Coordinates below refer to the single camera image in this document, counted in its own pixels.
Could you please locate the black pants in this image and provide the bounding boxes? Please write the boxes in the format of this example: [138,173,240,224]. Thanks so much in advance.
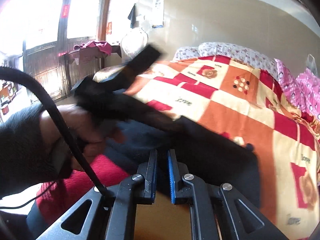
[75,76,262,209]

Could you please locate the dark sleeve forearm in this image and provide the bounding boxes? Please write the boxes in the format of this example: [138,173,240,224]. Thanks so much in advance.
[0,104,72,198]

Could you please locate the left hand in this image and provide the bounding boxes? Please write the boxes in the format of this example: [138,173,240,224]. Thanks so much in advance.
[40,105,124,163]

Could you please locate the magenta cloth on cabinet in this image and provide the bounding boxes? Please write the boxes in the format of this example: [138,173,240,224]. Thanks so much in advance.
[73,41,112,56]

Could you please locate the white ornate chair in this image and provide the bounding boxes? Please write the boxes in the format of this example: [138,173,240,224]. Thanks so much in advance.
[120,28,148,62]

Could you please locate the red orange checkered blanket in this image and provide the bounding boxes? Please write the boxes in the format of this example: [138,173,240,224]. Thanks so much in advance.
[36,55,320,240]

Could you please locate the white floral pillow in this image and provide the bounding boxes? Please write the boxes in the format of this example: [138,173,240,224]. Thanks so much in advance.
[172,42,278,80]

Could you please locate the pink penguin quilt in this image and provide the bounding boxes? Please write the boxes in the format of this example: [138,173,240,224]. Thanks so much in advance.
[274,59,319,120]

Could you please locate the clear plastic bag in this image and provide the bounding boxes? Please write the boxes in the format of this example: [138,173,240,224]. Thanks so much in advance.
[306,54,318,76]

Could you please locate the black cable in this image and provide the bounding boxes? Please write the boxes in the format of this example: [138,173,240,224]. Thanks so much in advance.
[0,67,113,198]

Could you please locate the wall calendar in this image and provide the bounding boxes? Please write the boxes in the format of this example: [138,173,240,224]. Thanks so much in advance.
[150,0,164,28]

